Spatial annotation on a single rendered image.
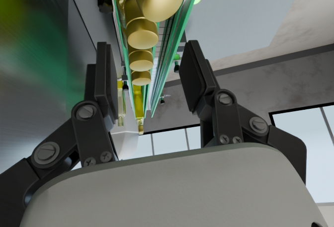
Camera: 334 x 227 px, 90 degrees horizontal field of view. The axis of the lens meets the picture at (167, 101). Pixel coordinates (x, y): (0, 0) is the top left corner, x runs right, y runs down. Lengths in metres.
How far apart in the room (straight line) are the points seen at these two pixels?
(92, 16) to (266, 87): 3.10
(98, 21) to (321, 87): 3.46
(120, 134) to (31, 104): 2.68
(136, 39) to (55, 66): 0.14
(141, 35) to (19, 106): 0.13
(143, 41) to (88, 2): 0.38
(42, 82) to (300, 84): 3.51
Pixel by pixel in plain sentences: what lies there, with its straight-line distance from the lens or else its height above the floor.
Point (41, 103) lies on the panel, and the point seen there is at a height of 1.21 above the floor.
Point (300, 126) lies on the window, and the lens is 3.40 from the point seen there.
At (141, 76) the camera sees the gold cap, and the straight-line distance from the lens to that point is 0.28.
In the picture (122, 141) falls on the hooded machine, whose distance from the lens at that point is 2.86.
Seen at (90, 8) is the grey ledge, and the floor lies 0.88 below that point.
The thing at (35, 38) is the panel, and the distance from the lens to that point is 0.25.
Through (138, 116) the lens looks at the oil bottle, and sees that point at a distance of 1.13.
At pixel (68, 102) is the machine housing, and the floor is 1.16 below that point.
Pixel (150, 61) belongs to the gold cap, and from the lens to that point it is 0.23.
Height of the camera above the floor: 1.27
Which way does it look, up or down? 15 degrees down
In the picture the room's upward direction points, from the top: 172 degrees clockwise
